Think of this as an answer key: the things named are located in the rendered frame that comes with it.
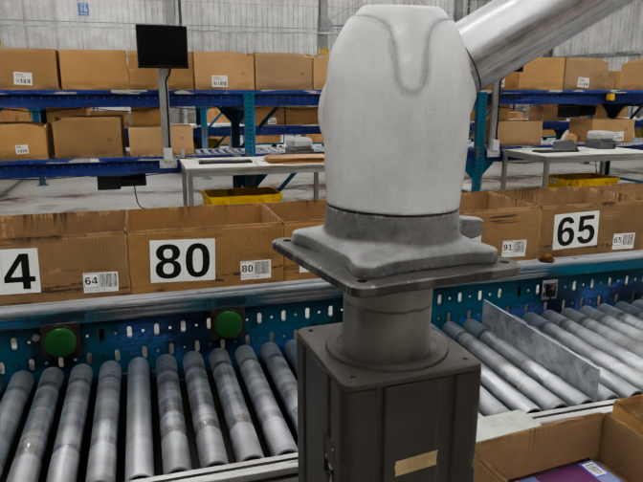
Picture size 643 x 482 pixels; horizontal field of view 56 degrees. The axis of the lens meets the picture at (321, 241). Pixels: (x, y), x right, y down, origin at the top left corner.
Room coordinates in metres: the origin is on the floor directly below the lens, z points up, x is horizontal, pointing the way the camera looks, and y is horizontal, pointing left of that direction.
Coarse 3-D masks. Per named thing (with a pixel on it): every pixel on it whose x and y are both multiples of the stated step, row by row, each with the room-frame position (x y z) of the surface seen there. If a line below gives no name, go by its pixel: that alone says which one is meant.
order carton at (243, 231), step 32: (128, 224) 1.64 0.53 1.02; (160, 224) 1.74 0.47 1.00; (192, 224) 1.77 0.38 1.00; (224, 224) 1.80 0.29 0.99; (256, 224) 1.53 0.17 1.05; (128, 256) 1.44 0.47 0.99; (224, 256) 1.51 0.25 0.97; (256, 256) 1.53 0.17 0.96; (160, 288) 1.46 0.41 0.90; (192, 288) 1.48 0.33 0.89
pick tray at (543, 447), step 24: (528, 432) 0.88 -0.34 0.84; (552, 432) 0.90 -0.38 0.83; (576, 432) 0.92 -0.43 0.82; (600, 432) 0.94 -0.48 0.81; (624, 432) 0.90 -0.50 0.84; (480, 456) 0.81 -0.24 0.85; (504, 456) 0.87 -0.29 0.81; (528, 456) 0.88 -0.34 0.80; (552, 456) 0.90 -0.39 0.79; (576, 456) 0.92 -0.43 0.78; (600, 456) 0.94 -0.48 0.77; (624, 456) 0.89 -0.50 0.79; (480, 480) 0.80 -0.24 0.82; (504, 480) 0.75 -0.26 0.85; (624, 480) 0.88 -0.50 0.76
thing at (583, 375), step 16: (496, 320) 1.56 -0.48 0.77; (512, 320) 1.49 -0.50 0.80; (512, 336) 1.49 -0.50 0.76; (528, 336) 1.42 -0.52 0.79; (544, 336) 1.37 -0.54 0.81; (528, 352) 1.42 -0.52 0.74; (544, 352) 1.36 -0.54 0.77; (560, 352) 1.31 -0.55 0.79; (560, 368) 1.30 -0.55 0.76; (576, 368) 1.25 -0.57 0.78; (592, 368) 1.21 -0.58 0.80; (576, 384) 1.25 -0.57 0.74; (592, 384) 1.20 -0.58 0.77
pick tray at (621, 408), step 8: (616, 400) 0.98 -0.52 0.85; (624, 400) 0.99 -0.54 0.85; (632, 400) 0.99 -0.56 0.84; (640, 400) 1.00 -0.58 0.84; (616, 408) 0.97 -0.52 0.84; (624, 408) 0.95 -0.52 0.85; (632, 408) 0.99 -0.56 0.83; (640, 408) 1.00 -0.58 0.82; (616, 416) 0.97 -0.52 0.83; (624, 416) 0.95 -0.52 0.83; (632, 416) 0.94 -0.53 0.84; (640, 416) 0.93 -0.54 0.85; (632, 424) 0.93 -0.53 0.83; (640, 424) 0.92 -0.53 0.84
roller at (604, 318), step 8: (584, 312) 1.72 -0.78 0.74; (592, 312) 1.70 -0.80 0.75; (600, 312) 1.69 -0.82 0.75; (600, 320) 1.65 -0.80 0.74; (608, 320) 1.63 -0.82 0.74; (616, 320) 1.62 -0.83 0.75; (616, 328) 1.59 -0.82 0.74; (624, 328) 1.57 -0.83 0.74; (632, 328) 1.56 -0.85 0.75; (632, 336) 1.54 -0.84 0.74; (640, 336) 1.52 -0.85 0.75
